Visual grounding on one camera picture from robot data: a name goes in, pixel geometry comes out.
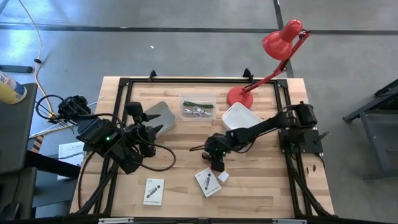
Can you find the white paper sheet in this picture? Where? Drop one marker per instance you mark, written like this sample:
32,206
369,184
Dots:
70,149

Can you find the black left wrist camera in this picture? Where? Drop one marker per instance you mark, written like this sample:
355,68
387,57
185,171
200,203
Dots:
134,109

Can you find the small white charger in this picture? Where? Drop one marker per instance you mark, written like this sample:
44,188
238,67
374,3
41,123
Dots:
223,176

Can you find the clear plastic bin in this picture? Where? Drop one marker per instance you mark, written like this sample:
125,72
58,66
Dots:
186,97

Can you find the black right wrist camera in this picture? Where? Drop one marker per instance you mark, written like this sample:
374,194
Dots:
218,165

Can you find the red desk lamp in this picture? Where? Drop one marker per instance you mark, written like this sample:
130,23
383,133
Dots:
278,43

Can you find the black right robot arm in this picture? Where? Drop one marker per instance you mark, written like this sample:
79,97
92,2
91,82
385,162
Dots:
258,127

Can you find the silver aluminium extrusion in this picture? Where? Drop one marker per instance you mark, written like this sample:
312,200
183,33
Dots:
116,220
289,221

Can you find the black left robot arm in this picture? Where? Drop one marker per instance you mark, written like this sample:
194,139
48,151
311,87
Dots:
96,133

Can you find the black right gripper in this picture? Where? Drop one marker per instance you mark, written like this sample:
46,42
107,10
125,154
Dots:
216,146

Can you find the black metal table frame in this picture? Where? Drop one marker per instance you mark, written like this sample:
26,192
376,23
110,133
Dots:
199,80

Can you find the grey plastic bin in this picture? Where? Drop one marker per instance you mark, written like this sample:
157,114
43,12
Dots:
166,116

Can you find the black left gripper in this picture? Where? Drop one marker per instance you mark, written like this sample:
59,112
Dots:
143,137

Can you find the black floor bar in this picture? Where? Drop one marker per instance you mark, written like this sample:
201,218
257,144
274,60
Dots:
15,68

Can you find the white plastic bin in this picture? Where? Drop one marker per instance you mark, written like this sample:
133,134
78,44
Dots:
239,116

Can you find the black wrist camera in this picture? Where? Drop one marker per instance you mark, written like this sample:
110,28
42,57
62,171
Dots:
218,165
134,109

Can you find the yellow black striped block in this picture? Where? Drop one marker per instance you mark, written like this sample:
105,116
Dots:
37,143

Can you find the dark metal side table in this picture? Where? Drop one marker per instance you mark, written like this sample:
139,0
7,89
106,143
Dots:
376,140

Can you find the dark grey cart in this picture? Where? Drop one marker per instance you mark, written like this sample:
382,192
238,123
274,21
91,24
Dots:
15,130

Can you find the yellow blue wipes canister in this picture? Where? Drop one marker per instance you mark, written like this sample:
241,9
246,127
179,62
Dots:
11,90

